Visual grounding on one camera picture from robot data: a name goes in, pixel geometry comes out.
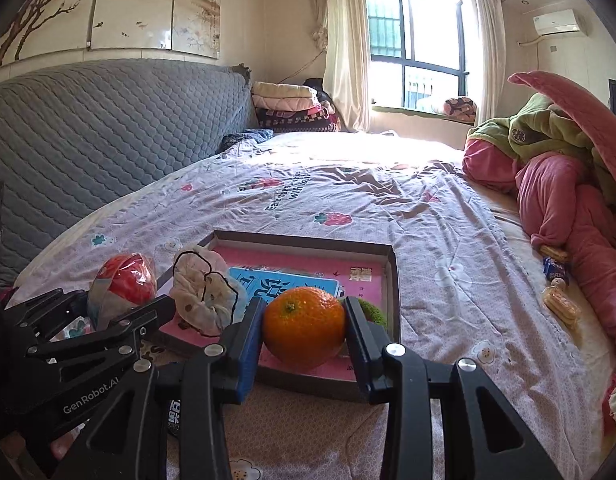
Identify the green fuzzy scrunchie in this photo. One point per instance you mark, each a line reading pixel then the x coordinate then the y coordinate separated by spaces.
pixel 373 312

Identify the pink and blue book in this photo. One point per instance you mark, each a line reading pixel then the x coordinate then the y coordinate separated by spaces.
pixel 288 262

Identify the biscuit packet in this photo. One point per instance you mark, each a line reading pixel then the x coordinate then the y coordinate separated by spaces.
pixel 555 253
pixel 563 307

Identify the window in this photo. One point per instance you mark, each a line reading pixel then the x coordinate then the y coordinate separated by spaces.
pixel 428 35

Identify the white air conditioner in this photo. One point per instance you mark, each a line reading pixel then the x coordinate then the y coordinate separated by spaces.
pixel 558 21

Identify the beige cloth scrunchie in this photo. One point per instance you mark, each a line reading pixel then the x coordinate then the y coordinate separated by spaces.
pixel 203 290

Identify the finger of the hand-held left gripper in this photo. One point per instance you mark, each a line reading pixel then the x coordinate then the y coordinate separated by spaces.
pixel 118 335
pixel 48 315

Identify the red apple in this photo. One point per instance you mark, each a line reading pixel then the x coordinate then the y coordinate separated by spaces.
pixel 128 280

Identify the pink quilt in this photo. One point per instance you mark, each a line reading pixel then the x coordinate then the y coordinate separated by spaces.
pixel 563 200

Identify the orange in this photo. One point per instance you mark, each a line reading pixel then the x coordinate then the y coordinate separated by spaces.
pixel 303 327

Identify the blue snack packet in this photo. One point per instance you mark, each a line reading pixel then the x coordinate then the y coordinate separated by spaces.
pixel 555 270

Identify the dark blue pillow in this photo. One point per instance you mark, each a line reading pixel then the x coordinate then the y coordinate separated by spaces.
pixel 248 139

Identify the floral wall painting panels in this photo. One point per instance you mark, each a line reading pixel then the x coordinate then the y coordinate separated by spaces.
pixel 138 5

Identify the white printed packet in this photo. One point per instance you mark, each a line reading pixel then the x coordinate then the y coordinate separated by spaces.
pixel 174 412

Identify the floral bedsheet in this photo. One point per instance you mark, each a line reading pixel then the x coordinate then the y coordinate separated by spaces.
pixel 438 220

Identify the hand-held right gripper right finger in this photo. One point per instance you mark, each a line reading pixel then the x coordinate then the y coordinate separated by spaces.
pixel 355 345

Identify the grey quilted headboard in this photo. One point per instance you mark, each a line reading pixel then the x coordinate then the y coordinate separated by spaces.
pixel 103 130

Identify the green blanket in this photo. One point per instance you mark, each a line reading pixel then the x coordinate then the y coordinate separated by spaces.
pixel 543 130

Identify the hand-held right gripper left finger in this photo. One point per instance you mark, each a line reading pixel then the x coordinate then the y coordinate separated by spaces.
pixel 250 355

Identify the stack of folded blankets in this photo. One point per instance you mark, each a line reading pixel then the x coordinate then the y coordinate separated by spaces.
pixel 288 105

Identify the cream curtain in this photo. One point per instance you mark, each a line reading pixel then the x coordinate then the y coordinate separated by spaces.
pixel 488 55
pixel 345 50

